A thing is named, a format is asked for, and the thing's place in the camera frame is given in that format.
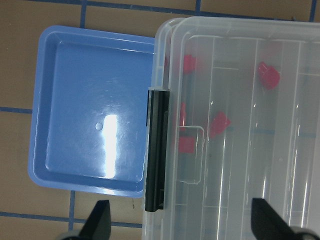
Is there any red block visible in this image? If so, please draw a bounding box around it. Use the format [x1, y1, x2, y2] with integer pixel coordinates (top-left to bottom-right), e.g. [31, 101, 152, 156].
[209, 111, 231, 139]
[178, 136, 195, 154]
[183, 54, 197, 74]
[257, 61, 280, 90]

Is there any clear plastic storage box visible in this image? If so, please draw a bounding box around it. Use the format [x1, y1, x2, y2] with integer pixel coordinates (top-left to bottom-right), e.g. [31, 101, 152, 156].
[142, 16, 320, 240]

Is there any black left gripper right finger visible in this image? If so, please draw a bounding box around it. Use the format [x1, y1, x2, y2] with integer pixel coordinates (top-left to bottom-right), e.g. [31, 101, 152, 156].
[250, 198, 300, 240]

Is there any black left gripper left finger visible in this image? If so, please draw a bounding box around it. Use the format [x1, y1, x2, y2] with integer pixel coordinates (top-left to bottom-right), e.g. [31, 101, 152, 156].
[78, 200, 111, 240]

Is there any blue plastic tray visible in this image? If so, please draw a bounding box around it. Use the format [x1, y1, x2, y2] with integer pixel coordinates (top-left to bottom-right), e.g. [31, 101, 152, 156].
[28, 25, 155, 198]

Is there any black box latch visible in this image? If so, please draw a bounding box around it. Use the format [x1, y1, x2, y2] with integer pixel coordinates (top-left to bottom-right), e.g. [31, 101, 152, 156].
[144, 90, 170, 212]

